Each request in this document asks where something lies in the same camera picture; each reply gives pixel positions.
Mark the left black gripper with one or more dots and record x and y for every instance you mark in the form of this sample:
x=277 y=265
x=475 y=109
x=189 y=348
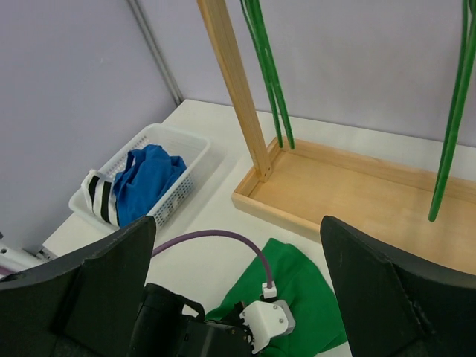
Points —
x=225 y=337

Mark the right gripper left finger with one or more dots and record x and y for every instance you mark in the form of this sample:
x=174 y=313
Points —
x=83 y=303

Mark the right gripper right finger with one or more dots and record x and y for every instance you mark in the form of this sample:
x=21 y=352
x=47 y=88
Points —
x=394 y=303

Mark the green tank top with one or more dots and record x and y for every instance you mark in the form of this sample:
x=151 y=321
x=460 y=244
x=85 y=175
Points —
x=300 y=283

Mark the striped black white tank top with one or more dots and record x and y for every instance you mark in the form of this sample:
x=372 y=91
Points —
x=100 y=198

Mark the blue tank top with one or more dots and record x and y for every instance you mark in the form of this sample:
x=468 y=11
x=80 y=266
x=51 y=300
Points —
x=149 y=173

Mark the green hanger of blue top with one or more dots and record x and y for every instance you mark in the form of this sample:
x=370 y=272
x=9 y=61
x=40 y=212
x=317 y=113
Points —
x=461 y=87

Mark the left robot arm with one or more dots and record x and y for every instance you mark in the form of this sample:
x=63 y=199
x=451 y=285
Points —
x=169 y=324

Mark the empty green hanger back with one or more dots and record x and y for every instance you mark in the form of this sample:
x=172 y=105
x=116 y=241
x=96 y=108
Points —
x=253 y=30

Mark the empty green hanger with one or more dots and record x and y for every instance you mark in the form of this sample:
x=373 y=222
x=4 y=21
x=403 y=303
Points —
x=272 y=72
x=253 y=30

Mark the empty green hanger front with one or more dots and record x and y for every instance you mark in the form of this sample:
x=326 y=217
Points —
x=272 y=72

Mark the wooden clothes rack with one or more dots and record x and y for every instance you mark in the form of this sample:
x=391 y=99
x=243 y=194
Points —
x=295 y=187

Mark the white plastic basket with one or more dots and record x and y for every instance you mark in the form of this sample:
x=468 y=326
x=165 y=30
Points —
x=193 y=149

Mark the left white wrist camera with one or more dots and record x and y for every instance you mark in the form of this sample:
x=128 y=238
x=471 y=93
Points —
x=267 y=319

